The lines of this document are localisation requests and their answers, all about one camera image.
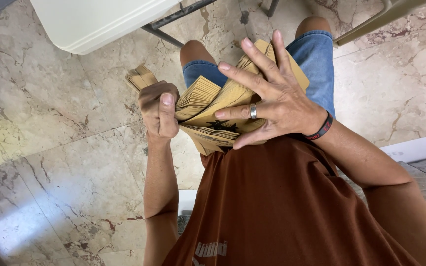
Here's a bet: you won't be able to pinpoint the person's right hand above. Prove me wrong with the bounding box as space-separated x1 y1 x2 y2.
215 30 328 150

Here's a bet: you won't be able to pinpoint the person's left hand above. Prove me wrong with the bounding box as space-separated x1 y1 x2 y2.
138 81 181 140

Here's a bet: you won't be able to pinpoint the stack of brown paper bags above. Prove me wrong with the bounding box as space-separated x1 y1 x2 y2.
125 39 310 156

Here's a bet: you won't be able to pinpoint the black wristband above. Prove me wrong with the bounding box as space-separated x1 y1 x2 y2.
303 111 334 141

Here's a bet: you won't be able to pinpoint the blue denim shorts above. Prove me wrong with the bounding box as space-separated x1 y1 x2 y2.
182 30 336 119

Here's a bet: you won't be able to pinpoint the person's left leg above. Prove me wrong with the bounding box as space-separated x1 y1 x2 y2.
180 39 217 69

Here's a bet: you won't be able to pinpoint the person's leg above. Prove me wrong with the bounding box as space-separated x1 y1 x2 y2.
295 16 333 39
180 39 217 69

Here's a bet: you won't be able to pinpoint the person's right leg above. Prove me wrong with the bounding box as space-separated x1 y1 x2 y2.
295 16 333 39

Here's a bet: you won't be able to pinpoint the white board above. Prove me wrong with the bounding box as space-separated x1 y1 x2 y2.
379 132 426 163
178 190 198 216

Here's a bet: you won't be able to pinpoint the grey metal leg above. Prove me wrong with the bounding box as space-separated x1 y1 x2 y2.
266 0 280 18

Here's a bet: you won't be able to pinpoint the brown t-shirt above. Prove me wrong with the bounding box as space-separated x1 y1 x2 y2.
161 134 421 266

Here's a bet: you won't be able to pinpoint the white folding table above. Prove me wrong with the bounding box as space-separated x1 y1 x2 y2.
29 0 184 55

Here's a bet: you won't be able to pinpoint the beige chair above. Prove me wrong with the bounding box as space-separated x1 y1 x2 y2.
333 0 426 48

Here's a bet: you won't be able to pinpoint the grey metal table frame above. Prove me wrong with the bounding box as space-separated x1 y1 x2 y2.
141 0 219 49

